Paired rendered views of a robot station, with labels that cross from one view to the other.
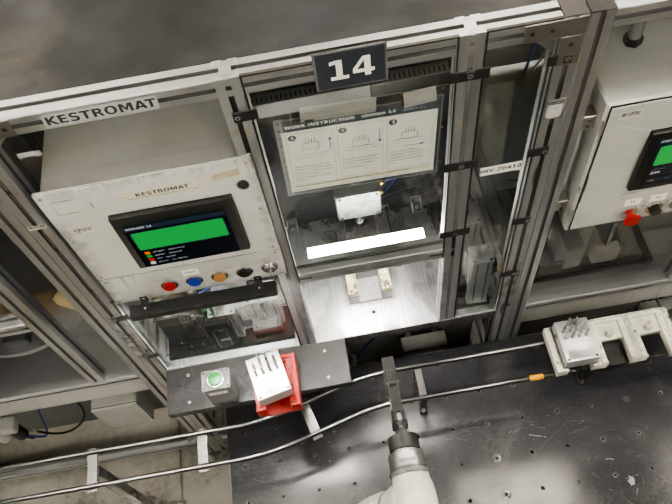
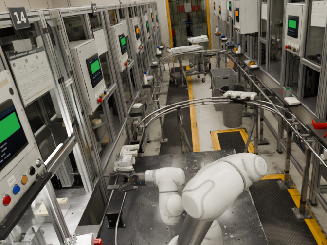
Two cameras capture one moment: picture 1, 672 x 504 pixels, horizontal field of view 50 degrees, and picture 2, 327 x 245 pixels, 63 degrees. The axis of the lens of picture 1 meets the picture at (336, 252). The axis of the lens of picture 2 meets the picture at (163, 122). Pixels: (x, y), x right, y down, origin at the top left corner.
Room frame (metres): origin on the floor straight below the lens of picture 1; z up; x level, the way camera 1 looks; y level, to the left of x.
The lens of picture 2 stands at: (0.18, 1.12, 1.99)
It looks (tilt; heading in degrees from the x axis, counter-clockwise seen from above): 24 degrees down; 277
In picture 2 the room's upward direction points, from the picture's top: 8 degrees counter-clockwise
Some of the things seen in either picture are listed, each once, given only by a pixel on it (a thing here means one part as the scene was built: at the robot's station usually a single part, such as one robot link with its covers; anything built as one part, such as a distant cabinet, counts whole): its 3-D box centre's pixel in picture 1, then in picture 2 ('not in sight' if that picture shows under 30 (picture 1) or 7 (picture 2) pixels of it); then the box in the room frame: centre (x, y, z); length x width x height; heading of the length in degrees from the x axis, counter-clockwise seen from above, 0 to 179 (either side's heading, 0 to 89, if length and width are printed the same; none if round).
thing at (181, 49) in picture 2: not in sight; (186, 64); (0.18, -5.70, 0.48); 0.88 x 0.56 x 0.96; 18
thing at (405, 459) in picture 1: (407, 462); (151, 178); (0.43, -0.08, 1.12); 0.09 x 0.06 x 0.09; 90
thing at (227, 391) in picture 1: (219, 383); not in sight; (0.78, 0.39, 0.97); 0.08 x 0.08 x 0.12; 0
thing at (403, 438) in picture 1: (401, 433); (137, 179); (0.51, -0.08, 1.12); 0.09 x 0.07 x 0.08; 0
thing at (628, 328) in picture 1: (609, 344); (128, 160); (0.74, -0.75, 0.84); 0.36 x 0.14 x 0.10; 90
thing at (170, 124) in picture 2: not in sight; (180, 95); (0.39, -4.75, 0.01); 5.85 x 0.59 x 0.01; 90
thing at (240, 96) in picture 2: not in sight; (240, 97); (-0.41, -1.96, 0.84); 0.37 x 0.14 x 0.10; 148
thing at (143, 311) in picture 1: (202, 297); (25, 199); (0.85, 0.34, 1.37); 0.36 x 0.04 x 0.04; 90
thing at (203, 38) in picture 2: not in sight; (199, 53); (-0.23, -6.97, 0.48); 0.84 x 0.58 x 0.97; 98
